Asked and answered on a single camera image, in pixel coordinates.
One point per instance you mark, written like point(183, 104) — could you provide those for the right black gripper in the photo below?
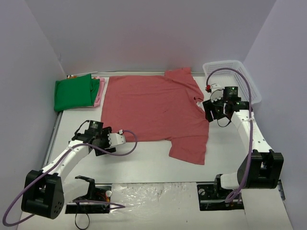
point(208, 111)

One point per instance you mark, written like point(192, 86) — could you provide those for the red t shirt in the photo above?
point(154, 108)

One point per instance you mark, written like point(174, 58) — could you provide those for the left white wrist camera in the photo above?
point(115, 139)

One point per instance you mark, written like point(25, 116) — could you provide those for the green folded t shirt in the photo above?
point(75, 92)

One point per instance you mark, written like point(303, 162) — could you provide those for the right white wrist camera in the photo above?
point(216, 92)

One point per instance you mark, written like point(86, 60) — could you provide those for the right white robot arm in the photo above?
point(262, 166)

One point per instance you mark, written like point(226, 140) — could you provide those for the white plastic basket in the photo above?
point(229, 78)

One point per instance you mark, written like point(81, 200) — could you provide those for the pink folded t shirt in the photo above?
point(98, 98)

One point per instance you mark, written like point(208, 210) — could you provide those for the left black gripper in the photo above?
point(101, 148)

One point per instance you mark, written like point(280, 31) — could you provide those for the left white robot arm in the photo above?
point(46, 191)

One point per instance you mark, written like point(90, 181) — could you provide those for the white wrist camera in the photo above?
point(216, 92)
point(115, 139)

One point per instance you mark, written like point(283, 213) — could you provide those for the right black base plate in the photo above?
point(211, 199)

